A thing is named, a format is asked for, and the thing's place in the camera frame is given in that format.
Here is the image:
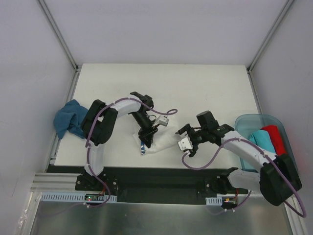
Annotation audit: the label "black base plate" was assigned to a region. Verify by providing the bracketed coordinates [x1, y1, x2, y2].
[46, 165, 255, 204]

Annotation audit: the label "white printed t shirt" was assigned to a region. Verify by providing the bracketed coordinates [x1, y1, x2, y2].
[132, 117, 177, 156]

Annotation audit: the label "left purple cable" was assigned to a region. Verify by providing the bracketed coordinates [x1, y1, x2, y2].
[85, 97, 178, 209]

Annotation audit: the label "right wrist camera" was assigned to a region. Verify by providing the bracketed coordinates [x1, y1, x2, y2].
[178, 137, 193, 152]

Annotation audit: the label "aluminium frame post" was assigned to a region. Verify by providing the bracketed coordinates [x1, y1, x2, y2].
[246, 0, 296, 73]
[36, 0, 81, 71]

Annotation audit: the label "teal plastic bin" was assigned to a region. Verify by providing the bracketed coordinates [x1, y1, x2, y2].
[235, 114, 296, 164]

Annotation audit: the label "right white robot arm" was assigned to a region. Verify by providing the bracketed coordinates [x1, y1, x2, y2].
[177, 111, 302, 206]

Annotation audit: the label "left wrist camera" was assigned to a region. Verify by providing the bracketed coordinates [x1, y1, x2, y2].
[155, 116, 169, 127]

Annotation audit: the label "right slotted cable duct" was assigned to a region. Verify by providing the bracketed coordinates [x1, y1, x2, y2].
[205, 196, 223, 206]

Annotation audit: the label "dark blue t shirt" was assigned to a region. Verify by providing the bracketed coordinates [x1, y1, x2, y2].
[53, 99, 88, 139]

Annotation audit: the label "cyan rolled t shirt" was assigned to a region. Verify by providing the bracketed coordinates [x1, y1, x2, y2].
[248, 130, 276, 153]

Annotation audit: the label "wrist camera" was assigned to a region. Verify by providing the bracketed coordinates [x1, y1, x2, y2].
[178, 137, 193, 152]
[155, 116, 169, 127]

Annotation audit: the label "right aluminium frame post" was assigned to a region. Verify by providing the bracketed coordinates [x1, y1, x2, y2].
[246, 0, 296, 73]

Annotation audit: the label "slotted cable duct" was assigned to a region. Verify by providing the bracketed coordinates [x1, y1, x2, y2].
[41, 192, 117, 203]
[205, 196, 223, 206]

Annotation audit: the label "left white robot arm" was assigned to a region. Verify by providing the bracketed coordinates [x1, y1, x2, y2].
[81, 92, 158, 190]

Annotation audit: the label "red rolled t shirt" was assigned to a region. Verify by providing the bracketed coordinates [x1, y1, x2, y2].
[261, 125, 287, 156]

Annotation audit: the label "left aluminium frame post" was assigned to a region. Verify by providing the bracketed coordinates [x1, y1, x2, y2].
[36, 0, 81, 71]

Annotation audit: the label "left slotted cable duct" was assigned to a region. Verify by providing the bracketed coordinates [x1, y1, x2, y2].
[41, 192, 117, 203]

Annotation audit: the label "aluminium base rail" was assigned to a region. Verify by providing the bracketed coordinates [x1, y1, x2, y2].
[30, 156, 79, 190]

